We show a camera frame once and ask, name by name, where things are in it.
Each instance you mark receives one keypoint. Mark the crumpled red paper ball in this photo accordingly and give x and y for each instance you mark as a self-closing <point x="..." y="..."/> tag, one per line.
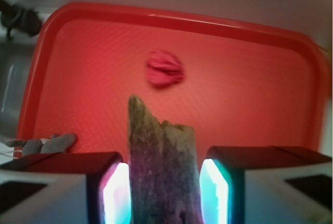
<point x="164" y="69"/>

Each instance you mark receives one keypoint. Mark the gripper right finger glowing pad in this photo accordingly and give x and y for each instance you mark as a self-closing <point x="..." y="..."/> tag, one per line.
<point x="272" y="184"/>

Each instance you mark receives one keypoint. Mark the grey plush shark toy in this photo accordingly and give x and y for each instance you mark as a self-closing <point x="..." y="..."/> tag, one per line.
<point x="55" y="144"/>

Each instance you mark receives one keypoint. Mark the brown wood chip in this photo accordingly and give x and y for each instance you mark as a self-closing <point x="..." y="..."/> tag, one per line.
<point x="164" y="175"/>

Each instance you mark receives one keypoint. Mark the black camera on stand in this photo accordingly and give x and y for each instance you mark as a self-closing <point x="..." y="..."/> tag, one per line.
<point x="20" y="18"/>

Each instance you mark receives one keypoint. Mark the red plastic tray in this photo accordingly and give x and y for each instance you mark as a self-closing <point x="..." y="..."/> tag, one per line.
<point x="245" y="84"/>

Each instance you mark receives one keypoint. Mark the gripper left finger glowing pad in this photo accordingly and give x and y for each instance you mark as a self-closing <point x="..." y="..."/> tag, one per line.
<point x="66" y="188"/>

